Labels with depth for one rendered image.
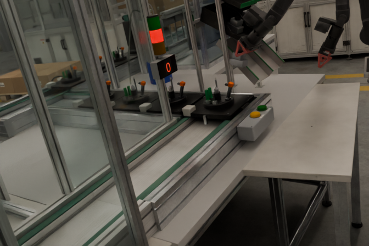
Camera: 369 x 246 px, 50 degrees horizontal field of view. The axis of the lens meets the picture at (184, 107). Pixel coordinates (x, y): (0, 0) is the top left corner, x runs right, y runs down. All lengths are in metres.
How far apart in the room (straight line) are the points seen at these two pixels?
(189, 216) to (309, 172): 0.43
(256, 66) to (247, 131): 0.54
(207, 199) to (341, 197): 0.46
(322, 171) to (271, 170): 0.17
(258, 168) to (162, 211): 0.41
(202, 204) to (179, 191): 0.09
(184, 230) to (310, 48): 4.71
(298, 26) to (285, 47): 0.34
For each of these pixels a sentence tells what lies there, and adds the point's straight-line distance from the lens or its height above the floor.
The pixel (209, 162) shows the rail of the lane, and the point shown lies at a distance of 1.40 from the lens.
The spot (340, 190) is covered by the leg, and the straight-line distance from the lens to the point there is 1.45.
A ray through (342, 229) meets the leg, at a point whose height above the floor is 0.62.
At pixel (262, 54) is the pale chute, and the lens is 2.13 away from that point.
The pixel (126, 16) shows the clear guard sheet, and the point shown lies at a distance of 1.53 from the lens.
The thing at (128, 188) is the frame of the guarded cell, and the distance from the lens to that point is 1.03.
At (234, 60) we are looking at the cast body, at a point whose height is 1.14.
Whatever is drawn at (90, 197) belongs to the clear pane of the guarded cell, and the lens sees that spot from 0.96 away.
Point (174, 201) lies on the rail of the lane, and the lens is 1.25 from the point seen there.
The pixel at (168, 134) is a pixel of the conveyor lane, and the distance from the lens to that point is 1.63.
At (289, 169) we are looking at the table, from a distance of 1.43.
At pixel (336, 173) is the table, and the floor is 0.86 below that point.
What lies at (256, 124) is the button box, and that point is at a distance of 1.55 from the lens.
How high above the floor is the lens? 1.58
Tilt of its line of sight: 20 degrees down
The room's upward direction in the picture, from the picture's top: 11 degrees counter-clockwise
